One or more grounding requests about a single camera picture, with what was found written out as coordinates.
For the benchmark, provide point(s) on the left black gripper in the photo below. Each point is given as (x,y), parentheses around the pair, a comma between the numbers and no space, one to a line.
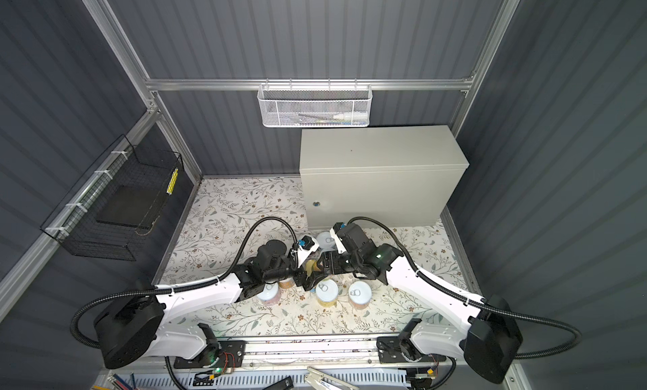
(310,282)

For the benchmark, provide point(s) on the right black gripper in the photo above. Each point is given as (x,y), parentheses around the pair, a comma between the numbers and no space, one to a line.
(330,259)

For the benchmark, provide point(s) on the orange white pull-tab can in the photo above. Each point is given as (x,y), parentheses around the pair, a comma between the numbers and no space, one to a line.
(360,294)

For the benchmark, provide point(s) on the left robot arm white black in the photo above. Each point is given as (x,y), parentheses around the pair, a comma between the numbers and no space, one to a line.
(140,326)

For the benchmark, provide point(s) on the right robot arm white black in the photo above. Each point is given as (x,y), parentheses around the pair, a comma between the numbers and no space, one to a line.
(483,333)

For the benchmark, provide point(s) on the yellow oval sardine tin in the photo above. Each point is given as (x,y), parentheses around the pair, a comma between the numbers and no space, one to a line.
(311,267)

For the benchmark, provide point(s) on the brown can white lid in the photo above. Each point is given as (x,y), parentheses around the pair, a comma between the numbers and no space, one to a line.
(286,283)

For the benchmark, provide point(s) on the yellow pull-tab can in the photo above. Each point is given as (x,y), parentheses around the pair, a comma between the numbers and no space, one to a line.
(327,293)

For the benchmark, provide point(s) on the light blue pull-tab can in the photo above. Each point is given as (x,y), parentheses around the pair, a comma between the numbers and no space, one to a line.
(326,242)

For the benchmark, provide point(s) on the pink can front left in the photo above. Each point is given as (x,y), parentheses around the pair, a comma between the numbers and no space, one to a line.
(270,295)

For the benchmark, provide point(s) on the beige metal cabinet box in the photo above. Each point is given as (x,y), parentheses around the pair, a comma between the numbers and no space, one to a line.
(401,176)

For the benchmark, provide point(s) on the white tube in basket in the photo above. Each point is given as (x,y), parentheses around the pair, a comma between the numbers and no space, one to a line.
(344,118)

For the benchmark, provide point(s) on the yellow tag on basket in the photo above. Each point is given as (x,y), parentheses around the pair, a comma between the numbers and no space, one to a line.
(172,182)

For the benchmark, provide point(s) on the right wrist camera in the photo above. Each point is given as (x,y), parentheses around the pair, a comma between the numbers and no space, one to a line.
(338,243)

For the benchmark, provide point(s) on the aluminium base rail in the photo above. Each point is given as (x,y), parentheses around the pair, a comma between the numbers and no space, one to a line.
(313,352)

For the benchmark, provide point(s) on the white wire mesh basket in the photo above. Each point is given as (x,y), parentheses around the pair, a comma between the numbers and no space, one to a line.
(280,108)

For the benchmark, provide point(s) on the black wire mesh basket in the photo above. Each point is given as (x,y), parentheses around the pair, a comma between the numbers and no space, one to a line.
(112,215)

